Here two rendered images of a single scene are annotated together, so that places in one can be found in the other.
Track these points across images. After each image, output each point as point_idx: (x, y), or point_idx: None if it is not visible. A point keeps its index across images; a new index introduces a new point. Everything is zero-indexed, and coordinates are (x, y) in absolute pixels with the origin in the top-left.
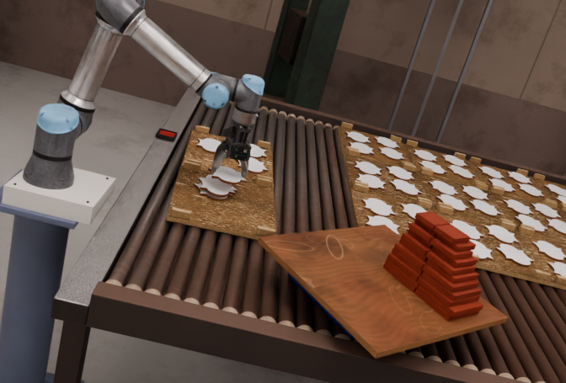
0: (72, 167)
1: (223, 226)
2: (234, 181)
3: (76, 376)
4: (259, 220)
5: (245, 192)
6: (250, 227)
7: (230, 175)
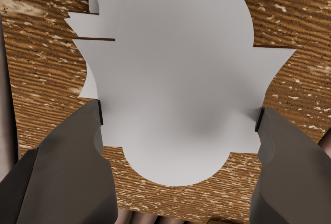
0: None
1: (145, 207)
2: (189, 179)
3: None
4: (243, 183)
5: (287, 18)
6: (205, 206)
7: (188, 121)
